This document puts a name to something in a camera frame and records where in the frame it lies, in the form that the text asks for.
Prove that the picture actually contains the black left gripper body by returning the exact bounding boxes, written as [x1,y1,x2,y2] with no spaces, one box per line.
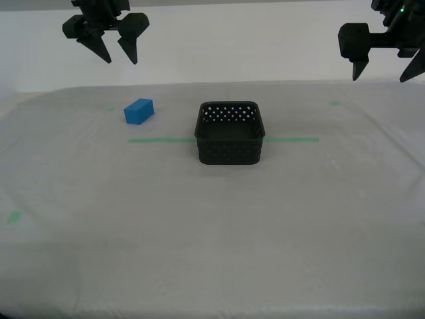
[71,0,130,33]

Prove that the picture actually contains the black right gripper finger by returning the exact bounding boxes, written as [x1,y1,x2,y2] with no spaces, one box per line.
[337,23,371,82]
[398,45,425,84]

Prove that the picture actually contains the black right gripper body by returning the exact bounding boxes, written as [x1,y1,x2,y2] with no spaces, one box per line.
[369,0,425,58]

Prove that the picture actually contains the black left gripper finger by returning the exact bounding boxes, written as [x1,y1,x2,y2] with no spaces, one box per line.
[116,12,151,66]
[62,15,112,64]

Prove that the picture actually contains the blue rectangular block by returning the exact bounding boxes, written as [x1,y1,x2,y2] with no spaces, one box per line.
[123,98,156,126]

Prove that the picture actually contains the black perforated plastic basket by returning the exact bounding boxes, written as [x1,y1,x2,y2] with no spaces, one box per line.
[194,100,266,166]

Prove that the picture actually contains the white tablecloth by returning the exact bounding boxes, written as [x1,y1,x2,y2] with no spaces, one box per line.
[0,79,425,319]

